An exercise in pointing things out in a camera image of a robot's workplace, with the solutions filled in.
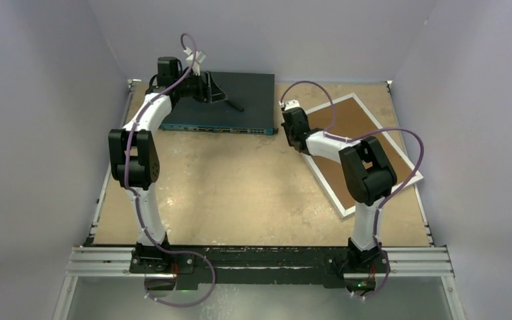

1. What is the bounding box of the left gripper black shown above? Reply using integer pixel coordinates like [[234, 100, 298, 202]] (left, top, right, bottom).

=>
[[174, 70, 228, 103]]

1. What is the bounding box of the white picture frame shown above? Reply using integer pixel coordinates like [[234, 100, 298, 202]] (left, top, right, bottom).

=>
[[301, 93, 425, 219]]

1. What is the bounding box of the brown cardboard backing board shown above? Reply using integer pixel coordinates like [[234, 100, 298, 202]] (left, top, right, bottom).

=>
[[303, 95, 415, 217]]

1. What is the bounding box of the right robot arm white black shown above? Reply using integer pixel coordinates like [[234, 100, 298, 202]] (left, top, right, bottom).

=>
[[281, 107, 397, 271]]

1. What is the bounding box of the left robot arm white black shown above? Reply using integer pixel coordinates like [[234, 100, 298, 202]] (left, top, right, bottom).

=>
[[108, 55, 227, 273]]

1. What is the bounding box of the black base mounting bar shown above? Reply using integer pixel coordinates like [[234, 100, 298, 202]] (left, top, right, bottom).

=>
[[129, 245, 389, 290]]

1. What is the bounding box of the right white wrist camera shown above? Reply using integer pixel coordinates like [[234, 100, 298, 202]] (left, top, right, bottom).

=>
[[279, 99, 301, 111]]

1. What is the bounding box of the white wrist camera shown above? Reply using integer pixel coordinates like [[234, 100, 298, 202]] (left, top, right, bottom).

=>
[[279, 99, 301, 111], [183, 47, 206, 76]]

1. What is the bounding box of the small black-handled hammer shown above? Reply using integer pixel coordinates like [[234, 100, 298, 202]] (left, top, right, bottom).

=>
[[225, 99, 245, 112]]

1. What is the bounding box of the dark network switch box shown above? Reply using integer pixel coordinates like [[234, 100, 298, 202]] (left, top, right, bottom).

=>
[[159, 72, 277, 135]]

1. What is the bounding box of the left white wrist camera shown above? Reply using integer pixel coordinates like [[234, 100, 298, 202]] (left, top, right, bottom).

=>
[[183, 47, 206, 76]]

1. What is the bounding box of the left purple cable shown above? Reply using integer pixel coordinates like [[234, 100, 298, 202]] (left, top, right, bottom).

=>
[[123, 33, 217, 308]]

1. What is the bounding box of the purple cable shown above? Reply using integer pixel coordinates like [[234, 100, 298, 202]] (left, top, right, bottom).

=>
[[279, 80, 425, 302], [123, 33, 217, 308]]

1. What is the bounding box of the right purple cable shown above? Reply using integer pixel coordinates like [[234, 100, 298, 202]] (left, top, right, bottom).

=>
[[279, 80, 425, 302]]

